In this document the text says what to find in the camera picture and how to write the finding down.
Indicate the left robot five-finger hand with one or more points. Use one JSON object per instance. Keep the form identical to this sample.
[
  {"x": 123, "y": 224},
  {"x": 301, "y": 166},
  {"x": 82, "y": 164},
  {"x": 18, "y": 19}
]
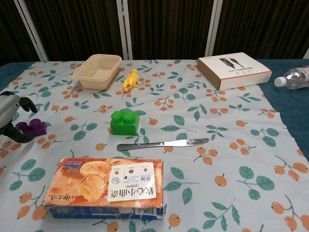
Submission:
[{"x": 7, "y": 108}]

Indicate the purple toy block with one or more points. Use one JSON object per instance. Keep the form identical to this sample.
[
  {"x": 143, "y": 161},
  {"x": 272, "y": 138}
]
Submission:
[{"x": 36, "y": 128}]

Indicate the green toy block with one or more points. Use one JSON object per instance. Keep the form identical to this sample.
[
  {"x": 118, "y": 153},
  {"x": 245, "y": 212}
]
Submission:
[{"x": 124, "y": 125}]

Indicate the floral print tablecloth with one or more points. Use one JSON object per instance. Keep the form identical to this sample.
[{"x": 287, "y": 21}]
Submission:
[{"x": 193, "y": 116}]

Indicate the beige food tray container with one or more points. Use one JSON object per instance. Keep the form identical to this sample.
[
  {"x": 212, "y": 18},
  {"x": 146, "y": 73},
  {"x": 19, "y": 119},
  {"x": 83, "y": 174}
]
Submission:
[{"x": 96, "y": 72}]

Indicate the orange cookie box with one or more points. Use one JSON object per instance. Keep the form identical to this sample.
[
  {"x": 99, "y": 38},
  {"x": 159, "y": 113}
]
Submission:
[{"x": 103, "y": 186}]

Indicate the yellow rubber chicken toy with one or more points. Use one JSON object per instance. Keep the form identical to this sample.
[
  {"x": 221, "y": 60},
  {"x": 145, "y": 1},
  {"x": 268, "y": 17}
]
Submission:
[{"x": 131, "y": 81}]

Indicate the metal table knife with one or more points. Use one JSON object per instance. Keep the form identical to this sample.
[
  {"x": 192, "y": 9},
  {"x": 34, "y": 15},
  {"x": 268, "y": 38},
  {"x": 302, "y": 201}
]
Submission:
[{"x": 154, "y": 145}]

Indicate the clear plastic water bottle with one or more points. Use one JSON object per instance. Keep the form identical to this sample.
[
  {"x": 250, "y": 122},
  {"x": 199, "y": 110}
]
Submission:
[{"x": 294, "y": 77}]

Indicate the white partition frame post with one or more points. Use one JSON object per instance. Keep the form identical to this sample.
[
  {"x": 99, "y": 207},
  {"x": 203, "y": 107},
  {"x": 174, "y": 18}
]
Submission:
[
  {"x": 306, "y": 54},
  {"x": 124, "y": 29},
  {"x": 213, "y": 26},
  {"x": 32, "y": 31}
]

